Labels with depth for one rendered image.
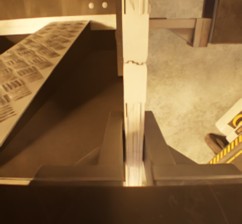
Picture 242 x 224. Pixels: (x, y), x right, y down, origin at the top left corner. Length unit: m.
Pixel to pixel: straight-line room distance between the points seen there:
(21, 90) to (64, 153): 0.17
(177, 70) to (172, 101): 0.21
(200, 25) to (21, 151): 0.29
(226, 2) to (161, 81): 0.89
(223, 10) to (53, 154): 0.28
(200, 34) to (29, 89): 0.30
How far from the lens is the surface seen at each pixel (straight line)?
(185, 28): 0.28
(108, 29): 0.87
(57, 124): 0.29
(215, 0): 0.28
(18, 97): 0.34
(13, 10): 1.01
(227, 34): 0.28
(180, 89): 1.19
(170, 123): 1.30
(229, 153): 1.16
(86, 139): 0.24
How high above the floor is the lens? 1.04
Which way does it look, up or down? 63 degrees down
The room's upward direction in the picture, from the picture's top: 178 degrees counter-clockwise
